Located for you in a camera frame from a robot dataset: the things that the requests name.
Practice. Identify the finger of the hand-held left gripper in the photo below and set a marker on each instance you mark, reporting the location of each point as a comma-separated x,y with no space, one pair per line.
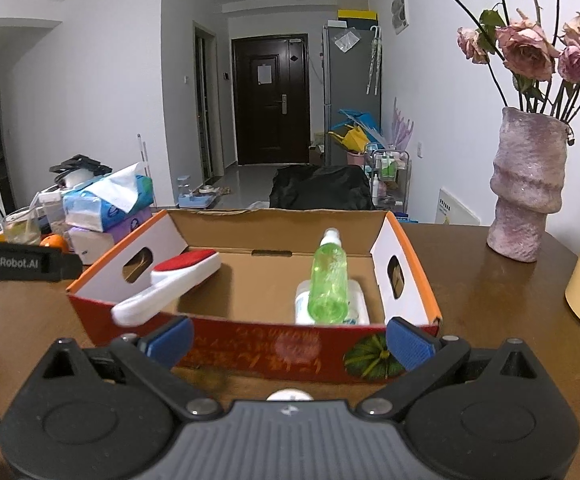
67,266

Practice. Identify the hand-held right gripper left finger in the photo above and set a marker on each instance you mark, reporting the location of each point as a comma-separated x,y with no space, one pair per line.
172,342

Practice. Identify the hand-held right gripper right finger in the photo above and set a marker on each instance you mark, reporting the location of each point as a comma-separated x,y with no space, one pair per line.
410,345

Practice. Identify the white plastic bottle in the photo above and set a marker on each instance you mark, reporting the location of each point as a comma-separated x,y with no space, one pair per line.
357,302

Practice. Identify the red and white lint brush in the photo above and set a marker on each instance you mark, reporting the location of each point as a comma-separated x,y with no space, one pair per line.
179,275

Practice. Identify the red cardboard box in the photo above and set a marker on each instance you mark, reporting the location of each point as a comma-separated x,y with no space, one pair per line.
270,350

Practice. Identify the green spray bottle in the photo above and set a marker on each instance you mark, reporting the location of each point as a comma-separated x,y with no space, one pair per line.
327,285

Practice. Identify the white round disc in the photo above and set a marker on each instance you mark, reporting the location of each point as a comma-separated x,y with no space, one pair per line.
290,394

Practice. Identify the orange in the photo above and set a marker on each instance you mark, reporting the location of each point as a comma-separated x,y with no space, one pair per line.
54,243

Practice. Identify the clear glass cup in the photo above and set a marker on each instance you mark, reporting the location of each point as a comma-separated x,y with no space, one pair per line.
19,227

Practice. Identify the purple tissue pack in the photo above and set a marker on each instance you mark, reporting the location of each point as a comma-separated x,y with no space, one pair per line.
99,242

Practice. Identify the clear plastic container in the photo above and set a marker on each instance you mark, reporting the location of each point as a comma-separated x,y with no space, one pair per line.
52,210

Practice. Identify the blue tissue pack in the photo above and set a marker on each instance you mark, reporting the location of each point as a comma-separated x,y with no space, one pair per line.
94,205

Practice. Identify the black object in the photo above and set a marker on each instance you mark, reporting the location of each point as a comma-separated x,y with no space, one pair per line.
79,164

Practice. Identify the pet feeder bowl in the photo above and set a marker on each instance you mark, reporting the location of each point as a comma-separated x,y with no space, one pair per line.
194,195

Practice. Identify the trolley cart with bottles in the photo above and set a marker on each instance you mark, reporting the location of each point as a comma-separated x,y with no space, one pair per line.
387,175

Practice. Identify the black bag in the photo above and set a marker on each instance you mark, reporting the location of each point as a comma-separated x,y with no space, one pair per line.
320,187

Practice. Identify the pink ceramic vase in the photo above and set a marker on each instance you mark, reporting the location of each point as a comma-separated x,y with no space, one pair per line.
525,185

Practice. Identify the purple feather decoration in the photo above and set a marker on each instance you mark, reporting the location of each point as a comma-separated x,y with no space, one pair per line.
402,127

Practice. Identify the blue and yellow toys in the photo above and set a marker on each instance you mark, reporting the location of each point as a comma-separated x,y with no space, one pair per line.
352,132

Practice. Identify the dark brown door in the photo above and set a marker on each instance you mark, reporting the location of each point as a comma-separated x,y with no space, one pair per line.
270,110

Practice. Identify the grey refrigerator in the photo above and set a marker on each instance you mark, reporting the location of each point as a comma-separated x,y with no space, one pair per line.
350,85

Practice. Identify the white folded umbrella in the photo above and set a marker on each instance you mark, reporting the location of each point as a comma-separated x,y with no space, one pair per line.
375,60

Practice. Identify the clear plastic bag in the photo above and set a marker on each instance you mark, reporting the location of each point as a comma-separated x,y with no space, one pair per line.
346,40

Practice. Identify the dried pink roses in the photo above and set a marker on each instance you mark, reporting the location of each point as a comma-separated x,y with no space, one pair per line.
527,47

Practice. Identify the yellow box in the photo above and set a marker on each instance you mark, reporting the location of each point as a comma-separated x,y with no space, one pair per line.
357,14

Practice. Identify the side door frame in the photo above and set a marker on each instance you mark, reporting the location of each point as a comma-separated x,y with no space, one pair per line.
203,105

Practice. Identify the wall poster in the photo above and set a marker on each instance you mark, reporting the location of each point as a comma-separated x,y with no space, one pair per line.
400,12

